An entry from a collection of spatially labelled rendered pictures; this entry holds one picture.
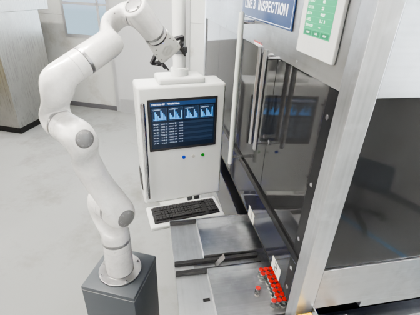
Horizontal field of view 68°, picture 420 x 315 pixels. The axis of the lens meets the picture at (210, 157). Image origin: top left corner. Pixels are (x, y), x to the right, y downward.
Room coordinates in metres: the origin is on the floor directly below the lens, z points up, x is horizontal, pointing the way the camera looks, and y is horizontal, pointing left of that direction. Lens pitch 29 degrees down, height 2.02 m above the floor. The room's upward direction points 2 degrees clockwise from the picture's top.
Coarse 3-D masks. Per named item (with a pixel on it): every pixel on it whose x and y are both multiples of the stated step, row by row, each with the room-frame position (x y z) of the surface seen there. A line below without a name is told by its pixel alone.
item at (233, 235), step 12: (228, 216) 1.35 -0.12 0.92; (240, 216) 1.36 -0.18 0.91; (204, 228) 1.28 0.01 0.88; (216, 228) 1.29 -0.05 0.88; (228, 228) 1.29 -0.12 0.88; (240, 228) 1.29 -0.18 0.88; (252, 228) 1.30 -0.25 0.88; (204, 240) 1.19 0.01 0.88; (216, 240) 1.20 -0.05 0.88; (228, 240) 1.20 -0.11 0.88; (240, 240) 1.20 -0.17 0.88; (252, 240) 1.21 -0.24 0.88; (204, 252) 1.11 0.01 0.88; (216, 252) 1.11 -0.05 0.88; (228, 252) 1.08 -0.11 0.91; (240, 252) 1.10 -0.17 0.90; (264, 252) 1.12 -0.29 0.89
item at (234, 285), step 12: (240, 264) 1.01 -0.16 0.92; (252, 264) 1.02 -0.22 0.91; (264, 264) 1.03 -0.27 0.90; (216, 276) 0.97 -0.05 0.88; (228, 276) 0.97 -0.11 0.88; (240, 276) 0.97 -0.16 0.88; (252, 276) 0.98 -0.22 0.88; (216, 288) 0.91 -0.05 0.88; (228, 288) 0.91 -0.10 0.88; (240, 288) 0.91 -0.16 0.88; (252, 288) 0.91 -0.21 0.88; (264, 288) 0.92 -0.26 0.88; (216, 300) 0.85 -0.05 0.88; (228, 300) 0.85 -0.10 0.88; (240, 300) 0.85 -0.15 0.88; (252, 300) 0.86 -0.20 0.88; (264, 300) 0.86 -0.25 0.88; (216, 312) 0.77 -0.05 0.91; (228, 312) 0.79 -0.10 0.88; (240, 312) 0.80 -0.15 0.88; (252, 312) 0.80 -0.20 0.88; (264, 312) 0.80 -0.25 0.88; (276, 312) 0.80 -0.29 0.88
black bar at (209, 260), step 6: (252, 252) 1.10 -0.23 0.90; (204, 258) 1.05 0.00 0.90; (210, 258) 1.06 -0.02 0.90; (216, 258) 1.06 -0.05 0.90; (228, 258) 1.06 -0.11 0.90; (234, 258) 1.07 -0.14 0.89; (240, 258) 1.07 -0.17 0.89; (246, 258) 1.08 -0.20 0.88; (174, 264) 1.01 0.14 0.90; (180, 264) 1.02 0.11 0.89; (186, 264) 1.02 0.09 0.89; (192, 264) 1.03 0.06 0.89
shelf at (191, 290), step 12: (216, 216) 1.39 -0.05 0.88; (180, 228) 1.28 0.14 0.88; (192, 228) 1.28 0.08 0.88; (180, 240) 1.19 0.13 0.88; (192, 240) 1.19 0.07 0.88; (180, 252) 1.10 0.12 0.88; (192, 252) 1.11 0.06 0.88; (228, 264) 1.04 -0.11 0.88; (192, 276) 0.97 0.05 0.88; (204, 276) 0.97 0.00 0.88; (180, 288) 0.90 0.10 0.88; (192, 288) 0.90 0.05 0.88; (204, 288) 0.91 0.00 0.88; (180, 300) 0.84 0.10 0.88; (192, 300) 0.85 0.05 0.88; (180, 312) 0.79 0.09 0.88; (192, 312) 0.79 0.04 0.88; (204, 312) 0.79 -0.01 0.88
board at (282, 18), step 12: (252, 0) 1.52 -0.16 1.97; (264, 0) 1.37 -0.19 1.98; (276, 0) 1.25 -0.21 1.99; (288, 0) 1.15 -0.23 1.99; (252, 12) 1.51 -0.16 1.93; (264, 12) 1.36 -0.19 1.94; (276, 12) 1.24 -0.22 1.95; (288, 12) 1.13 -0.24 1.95; (276, 24) 1.22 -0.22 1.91; (288, 24) 1.12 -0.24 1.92
